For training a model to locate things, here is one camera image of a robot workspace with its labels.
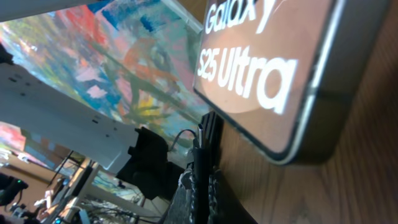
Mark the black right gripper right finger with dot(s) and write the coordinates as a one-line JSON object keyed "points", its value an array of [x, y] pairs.
{"points": [[223, 205]]}

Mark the colourful abstract painting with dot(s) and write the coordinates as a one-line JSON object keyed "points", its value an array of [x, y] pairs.
{"points": [[131, 61]]}

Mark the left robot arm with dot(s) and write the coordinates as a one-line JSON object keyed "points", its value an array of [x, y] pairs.
{"points": [[134, 155]]}

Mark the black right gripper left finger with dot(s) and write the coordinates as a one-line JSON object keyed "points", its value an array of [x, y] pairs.
{"points": [[182, 208]]}

